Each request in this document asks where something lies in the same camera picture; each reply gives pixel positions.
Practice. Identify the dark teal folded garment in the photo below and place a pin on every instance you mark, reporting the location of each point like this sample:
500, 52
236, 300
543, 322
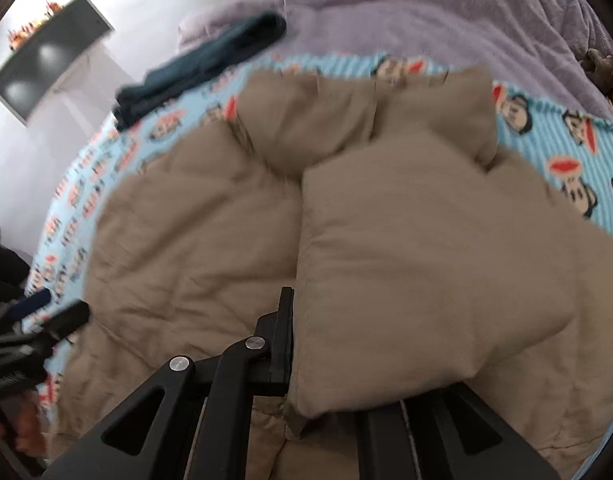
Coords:
196, 67

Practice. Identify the dark cloth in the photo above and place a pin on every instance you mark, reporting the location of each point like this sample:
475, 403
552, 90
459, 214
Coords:
4, 265

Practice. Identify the blue striped monkey print blanket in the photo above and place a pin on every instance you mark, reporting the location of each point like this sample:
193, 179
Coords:
551, 125

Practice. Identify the person's left hand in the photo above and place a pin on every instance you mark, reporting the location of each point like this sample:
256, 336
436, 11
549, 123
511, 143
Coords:
24, 425

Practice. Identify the tan padded jacket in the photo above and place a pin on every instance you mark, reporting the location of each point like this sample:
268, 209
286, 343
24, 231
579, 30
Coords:
386, 240

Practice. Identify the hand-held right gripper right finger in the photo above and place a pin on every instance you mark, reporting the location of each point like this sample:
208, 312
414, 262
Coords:
386, 442

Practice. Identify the purple fleece blanket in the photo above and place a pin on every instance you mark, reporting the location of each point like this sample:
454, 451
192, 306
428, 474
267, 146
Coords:
436, 20

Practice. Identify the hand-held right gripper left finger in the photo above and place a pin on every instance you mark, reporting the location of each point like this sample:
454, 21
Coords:
282, 350

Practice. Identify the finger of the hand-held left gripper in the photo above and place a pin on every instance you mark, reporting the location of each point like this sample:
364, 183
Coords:
66, 320
34, 302

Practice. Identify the colourful decorations row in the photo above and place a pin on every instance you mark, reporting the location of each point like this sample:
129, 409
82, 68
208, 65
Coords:
31, 27

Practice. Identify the wall-mounted flat screen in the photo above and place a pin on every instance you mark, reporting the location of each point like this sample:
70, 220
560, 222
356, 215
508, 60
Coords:
46, 60

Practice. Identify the brown plush toy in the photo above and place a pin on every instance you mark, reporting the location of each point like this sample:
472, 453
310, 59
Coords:
606, 77

